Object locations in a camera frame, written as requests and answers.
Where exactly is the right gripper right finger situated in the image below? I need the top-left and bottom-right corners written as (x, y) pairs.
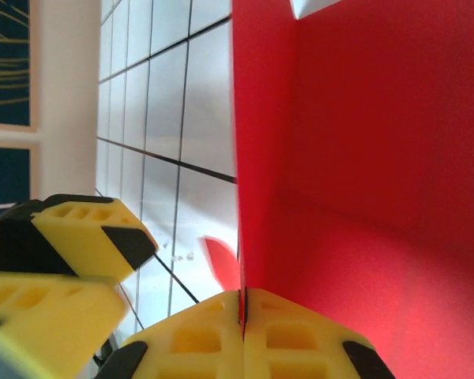
top-left (243, 287), bottom-right (397, 379)

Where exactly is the red square paper sheet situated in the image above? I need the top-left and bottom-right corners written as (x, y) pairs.
top-left (199, 0), bottom-right (474, 379)

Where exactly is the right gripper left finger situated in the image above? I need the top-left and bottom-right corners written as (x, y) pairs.
top-left (97, 290), bottom-right (246, 379)

